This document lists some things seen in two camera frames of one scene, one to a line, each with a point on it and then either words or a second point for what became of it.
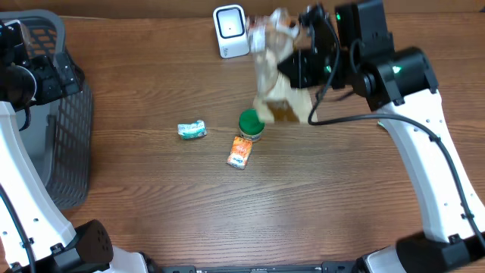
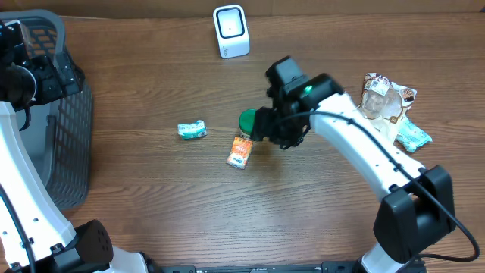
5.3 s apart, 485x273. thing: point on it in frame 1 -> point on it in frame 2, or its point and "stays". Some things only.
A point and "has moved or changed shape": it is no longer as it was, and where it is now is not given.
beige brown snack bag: x=279 y=98 has moved or changed shape
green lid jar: x=251 y=125 stays
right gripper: x=295 y=65 -> x=266 y=131
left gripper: x=48 y=67 stays
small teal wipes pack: x=192 y=130 stays
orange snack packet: x=240 y=152 stays
